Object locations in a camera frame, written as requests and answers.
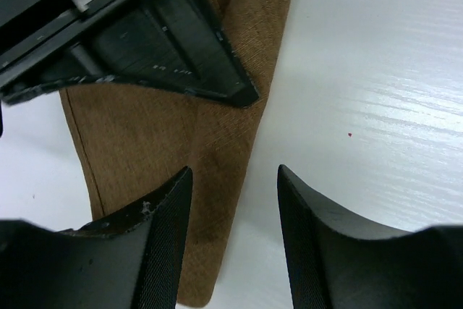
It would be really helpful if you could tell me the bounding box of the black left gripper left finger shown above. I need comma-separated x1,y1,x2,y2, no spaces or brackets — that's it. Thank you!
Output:
1,167,192,308

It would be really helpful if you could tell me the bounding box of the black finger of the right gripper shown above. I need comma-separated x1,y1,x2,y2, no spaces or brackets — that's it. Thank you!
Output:
1,0,259,108

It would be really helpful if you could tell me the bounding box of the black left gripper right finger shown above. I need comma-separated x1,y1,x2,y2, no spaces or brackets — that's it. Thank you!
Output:
277,165,462,308

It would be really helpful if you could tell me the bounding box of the brown cloth napkin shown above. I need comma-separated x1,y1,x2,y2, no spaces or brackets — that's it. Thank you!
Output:
60,0,290,308

